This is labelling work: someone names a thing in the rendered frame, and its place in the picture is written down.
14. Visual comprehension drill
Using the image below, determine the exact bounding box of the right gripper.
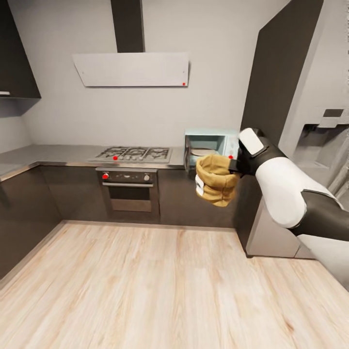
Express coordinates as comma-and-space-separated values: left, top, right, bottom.
228, 155, 255, 176

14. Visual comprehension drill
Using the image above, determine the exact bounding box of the microwave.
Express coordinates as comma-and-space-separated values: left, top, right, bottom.
184, 127, 240, 174

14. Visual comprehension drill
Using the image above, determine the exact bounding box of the popcorn bag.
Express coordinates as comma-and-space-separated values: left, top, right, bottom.
195, 154, 241, 207

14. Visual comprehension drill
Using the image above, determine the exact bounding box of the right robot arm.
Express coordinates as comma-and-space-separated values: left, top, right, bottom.
228, 127, 349, 292

